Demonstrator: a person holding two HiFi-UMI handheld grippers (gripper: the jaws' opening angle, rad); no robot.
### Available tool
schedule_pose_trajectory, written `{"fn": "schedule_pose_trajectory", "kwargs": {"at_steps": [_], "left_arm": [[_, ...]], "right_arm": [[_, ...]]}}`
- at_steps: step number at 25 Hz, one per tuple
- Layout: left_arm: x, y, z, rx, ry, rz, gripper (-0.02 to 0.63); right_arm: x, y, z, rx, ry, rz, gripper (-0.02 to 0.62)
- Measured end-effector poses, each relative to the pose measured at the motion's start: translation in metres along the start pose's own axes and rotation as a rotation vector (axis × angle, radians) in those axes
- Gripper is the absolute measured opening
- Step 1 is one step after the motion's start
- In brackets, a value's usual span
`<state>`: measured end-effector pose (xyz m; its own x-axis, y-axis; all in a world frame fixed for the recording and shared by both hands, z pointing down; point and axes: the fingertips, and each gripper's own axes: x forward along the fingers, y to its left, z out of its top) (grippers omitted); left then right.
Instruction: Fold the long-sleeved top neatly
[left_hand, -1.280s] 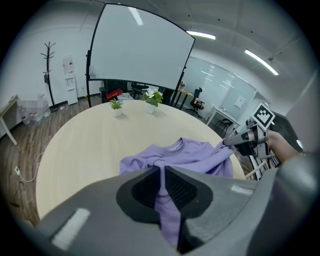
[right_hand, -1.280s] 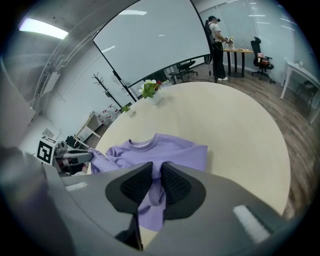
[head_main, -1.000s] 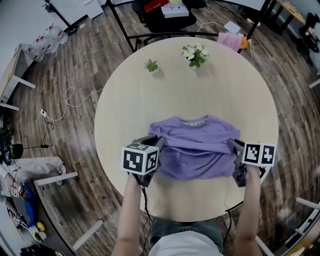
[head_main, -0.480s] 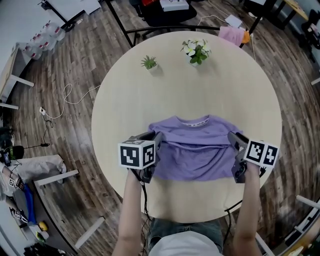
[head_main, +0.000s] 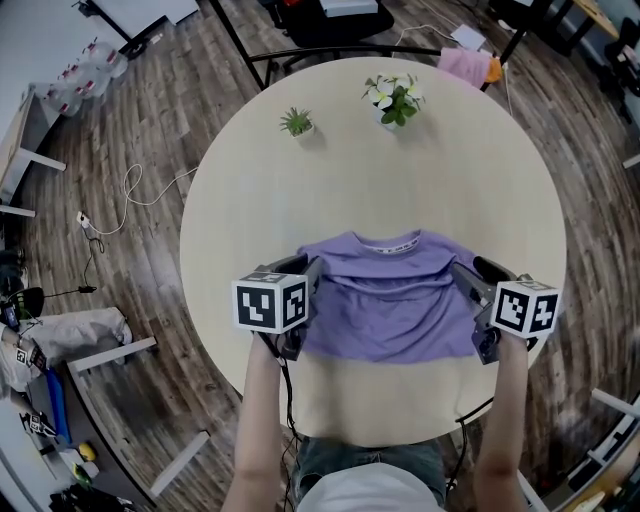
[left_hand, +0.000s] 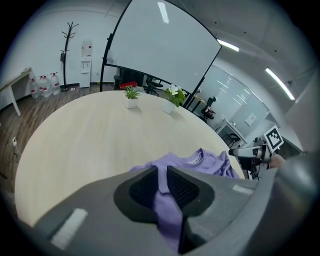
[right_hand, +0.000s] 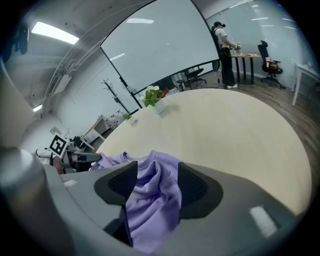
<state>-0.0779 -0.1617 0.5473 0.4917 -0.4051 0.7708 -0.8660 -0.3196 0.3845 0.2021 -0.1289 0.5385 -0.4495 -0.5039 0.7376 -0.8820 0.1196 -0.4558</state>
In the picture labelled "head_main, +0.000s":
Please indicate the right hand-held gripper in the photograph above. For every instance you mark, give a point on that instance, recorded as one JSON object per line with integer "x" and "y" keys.
{"x": 522, "y": 307}

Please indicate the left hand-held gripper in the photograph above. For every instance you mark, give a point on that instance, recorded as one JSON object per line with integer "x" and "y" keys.
{"x": 270, "y": 305}

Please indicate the purple sweatshirt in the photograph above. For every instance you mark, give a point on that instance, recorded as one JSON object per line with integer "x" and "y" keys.
{"x": 390, "y": 315}

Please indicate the person's left forearm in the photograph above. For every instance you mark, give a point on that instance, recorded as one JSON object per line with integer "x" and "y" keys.
{"x": 260, "y": 425}

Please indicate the person's right forearm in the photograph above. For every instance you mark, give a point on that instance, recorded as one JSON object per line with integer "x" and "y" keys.
{"x": 502, "y": 425}

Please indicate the small green potted plant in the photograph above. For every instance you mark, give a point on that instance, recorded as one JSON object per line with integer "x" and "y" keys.
{"x": 296, "y": 121}

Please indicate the person's blue jeans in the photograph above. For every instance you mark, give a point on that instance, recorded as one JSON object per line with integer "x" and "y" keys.
{"x": 365, "y": 452}

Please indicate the white flower potted plant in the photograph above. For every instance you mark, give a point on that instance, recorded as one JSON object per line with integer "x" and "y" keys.
{"x": 395, "y": 100}

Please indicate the orange cloth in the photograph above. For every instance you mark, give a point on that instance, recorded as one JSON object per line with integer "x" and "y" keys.
{"x": 494, "y": 71}

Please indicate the white framed chair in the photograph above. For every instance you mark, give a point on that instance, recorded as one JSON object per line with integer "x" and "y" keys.
{"x": 605, "y": 450}

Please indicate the pink cloth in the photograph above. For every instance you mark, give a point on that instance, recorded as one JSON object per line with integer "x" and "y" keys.
{"x": 462, "y": 66}

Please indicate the small white power strip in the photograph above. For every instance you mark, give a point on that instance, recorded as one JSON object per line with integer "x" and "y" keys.
{"x": 83, "y": 218}

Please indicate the white board on black stand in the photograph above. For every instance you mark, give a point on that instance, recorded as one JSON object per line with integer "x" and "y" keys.
{"x": 350, "y": 51}

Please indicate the person's white top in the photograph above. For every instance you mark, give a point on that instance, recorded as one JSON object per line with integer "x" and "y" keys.
{"x": 372, "y": 492}

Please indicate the white flat pad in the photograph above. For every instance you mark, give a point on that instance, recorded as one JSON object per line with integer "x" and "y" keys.
{"x": 467, "y": 36}

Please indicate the dark curved desk white legs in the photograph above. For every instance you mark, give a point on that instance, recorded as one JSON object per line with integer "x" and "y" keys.
{"x": 100, "y": 415}

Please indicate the black swivel chair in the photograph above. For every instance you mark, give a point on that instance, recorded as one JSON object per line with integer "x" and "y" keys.
{"x": 340, "y": 25}

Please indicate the black high-back office chair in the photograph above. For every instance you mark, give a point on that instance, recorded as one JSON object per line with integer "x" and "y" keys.
{"x": 625, "y": 55}

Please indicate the flat white box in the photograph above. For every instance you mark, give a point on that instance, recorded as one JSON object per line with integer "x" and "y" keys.
{"x": 347, "y": 6}

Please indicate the black coat rack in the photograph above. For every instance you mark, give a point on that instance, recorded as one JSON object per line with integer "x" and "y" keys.
{"x": 135, "y": 45}

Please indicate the yellow fruit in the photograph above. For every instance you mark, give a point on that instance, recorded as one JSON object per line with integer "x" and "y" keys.
{"x": 88, "y": 451}

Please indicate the round wooden table black legs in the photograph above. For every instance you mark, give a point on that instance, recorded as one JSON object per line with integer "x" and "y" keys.
{"x": 587, "y": 17}

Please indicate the white water dispenser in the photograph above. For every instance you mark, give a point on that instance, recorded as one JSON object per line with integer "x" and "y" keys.
{"x": 182, "y": 10}

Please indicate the group of large water bottles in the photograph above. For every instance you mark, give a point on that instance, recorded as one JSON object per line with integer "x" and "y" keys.
{"x": 82, "y": 82}

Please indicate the small plant in white pot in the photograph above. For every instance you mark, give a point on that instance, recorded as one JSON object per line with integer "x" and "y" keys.
{"x": 82, "y": 475}

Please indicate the pile of black equipment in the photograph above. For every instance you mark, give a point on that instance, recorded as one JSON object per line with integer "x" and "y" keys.
{"x": 90, "y": 500}

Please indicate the light wood desk white legs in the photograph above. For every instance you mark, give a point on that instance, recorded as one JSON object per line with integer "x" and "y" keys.
{"x": 17, "y": 135}

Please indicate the white metal frame bar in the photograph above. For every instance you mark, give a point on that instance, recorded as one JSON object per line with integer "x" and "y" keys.
{"x": 616, "y": 402}

